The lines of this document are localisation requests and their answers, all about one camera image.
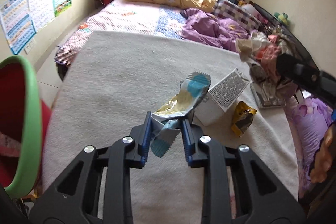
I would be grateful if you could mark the person right hand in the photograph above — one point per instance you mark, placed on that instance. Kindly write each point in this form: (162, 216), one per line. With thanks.
(323, 157)

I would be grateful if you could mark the checkered pillow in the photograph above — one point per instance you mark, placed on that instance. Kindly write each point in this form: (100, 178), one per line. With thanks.
(226, 9)

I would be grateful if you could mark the purple crumpled duvet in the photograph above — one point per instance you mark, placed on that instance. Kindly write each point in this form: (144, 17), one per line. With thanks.
(207, 29)

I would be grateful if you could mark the pink cartoon bedsheet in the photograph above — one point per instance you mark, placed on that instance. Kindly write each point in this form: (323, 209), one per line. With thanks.
(308, 122)

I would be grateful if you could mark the beige fleece mat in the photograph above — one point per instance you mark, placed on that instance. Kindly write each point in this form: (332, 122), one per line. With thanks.
(91, 165)

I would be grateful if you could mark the blue white snack bag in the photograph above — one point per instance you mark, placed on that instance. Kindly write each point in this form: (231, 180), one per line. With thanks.
(167, 120)

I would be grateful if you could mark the red bin with green rim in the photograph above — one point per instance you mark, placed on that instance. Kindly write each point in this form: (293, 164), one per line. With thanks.
(24, 118)

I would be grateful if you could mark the dark headboard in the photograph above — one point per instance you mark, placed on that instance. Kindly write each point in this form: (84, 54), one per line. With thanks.
(302, 52)

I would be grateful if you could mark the green plush toy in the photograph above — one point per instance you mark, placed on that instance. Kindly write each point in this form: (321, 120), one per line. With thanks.
(282, 18)

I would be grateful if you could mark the pile of clothes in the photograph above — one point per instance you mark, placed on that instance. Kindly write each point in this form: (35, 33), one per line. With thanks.
(265, 50)

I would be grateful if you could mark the white milk carton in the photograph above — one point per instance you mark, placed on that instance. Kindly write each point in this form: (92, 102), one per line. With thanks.
(221, 97)

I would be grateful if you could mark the white chart wall poster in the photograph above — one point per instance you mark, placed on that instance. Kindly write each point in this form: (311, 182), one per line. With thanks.
(42, 13)

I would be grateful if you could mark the large pink plastic bag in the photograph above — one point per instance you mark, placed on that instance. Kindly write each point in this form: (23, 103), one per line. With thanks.
(9, 147)

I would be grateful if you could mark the blue pinyin wall poster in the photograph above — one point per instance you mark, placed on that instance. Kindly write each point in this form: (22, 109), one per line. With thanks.
(17, 24)

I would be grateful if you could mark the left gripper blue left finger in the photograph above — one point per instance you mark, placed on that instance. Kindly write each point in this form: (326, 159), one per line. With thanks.
(145, 139)

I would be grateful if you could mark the yellow black candy wrapper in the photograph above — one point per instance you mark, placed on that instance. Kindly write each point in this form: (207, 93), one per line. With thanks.
(242, 118)

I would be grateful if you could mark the smartphone on mat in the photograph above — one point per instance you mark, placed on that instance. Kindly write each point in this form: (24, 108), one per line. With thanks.
(265, 101)

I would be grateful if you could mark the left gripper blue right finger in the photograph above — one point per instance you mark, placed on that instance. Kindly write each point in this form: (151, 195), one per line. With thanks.
(190, 136)

